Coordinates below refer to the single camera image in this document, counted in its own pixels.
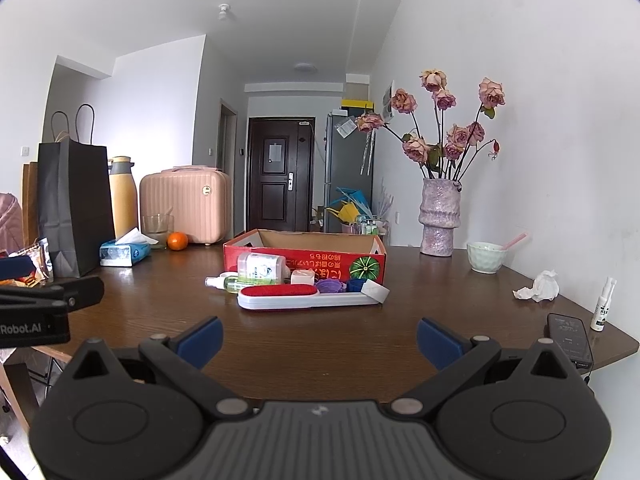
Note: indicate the black paper bag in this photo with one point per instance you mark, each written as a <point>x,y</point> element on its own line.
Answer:
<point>74,209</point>

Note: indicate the dark brown door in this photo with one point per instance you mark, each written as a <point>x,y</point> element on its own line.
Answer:
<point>280,173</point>

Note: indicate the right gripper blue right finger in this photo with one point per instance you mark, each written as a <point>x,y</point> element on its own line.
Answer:
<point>447,350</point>

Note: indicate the white plastic jar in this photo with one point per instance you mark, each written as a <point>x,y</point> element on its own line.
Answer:
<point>266,267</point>

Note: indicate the pink textured vase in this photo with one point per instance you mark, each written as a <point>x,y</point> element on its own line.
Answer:
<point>439,216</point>

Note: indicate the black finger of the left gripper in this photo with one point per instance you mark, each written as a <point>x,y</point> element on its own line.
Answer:
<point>78,293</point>

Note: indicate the pink spoon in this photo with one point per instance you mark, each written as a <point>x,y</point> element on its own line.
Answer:
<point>512,243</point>

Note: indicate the small white spray bottle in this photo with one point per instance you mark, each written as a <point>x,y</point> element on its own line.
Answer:
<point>600,313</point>

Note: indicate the blue gear lid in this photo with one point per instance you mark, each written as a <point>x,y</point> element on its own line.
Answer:
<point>355,284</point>

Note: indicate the dried pink roses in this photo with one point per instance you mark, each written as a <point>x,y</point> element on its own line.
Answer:
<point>453,150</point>

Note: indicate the pink suitcase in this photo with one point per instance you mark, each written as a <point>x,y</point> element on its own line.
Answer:
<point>198,198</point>

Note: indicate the pale green bowl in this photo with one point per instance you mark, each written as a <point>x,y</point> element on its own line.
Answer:
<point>485,258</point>

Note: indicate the red white lint brush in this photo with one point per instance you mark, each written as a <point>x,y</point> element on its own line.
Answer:
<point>294,297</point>

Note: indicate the green spray bottle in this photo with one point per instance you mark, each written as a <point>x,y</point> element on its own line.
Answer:
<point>227,281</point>

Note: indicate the orange fruit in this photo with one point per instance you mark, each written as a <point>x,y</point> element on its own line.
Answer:
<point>177,241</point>

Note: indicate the snack packets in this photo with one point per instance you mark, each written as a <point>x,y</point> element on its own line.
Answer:
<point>28,267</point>

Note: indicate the red cardboard box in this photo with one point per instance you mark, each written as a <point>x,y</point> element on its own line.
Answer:
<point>330,255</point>

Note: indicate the grey refrigerator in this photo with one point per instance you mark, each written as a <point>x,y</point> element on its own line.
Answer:
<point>347,166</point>

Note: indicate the crumpled white tissue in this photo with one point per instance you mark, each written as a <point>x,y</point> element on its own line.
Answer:
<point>545,288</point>

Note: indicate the purple gear lid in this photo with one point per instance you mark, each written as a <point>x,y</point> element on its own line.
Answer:
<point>330,286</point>

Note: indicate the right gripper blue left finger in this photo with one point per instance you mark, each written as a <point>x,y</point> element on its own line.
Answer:
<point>190,350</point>

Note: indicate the yellow watering can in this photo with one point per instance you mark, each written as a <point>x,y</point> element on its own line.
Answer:
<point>348,213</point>

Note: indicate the beige cube charger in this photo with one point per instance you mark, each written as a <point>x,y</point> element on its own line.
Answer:
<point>303,277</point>

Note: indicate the yellow thermos bottle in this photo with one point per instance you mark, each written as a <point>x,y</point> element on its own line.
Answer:
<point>124,195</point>

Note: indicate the black smartphone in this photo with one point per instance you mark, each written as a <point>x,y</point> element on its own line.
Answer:
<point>570,335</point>

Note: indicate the blue tissue pack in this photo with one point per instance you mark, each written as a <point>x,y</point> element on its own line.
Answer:
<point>127,251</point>

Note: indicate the clear drinking glass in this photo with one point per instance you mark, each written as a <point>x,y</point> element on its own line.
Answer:
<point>157,227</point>

